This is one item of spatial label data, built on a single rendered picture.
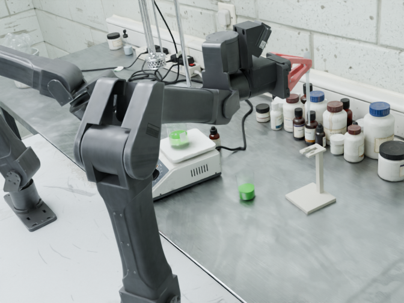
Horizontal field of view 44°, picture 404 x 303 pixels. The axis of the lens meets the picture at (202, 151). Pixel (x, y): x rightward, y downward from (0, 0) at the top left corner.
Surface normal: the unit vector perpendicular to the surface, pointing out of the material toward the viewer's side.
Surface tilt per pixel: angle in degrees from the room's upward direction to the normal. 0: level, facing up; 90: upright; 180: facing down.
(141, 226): 90
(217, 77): 89
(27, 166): 73
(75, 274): 0
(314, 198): 0
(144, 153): 90
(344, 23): 90
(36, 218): 0
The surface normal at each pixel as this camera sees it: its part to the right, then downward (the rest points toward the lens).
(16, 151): 0.89, -0.27
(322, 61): -0.79, 0.40
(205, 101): 0.77, 0.08
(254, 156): -0.14, -0.86
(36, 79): -0.18, 0.47
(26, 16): 0.60, 0.33
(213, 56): -0.47, 0.48
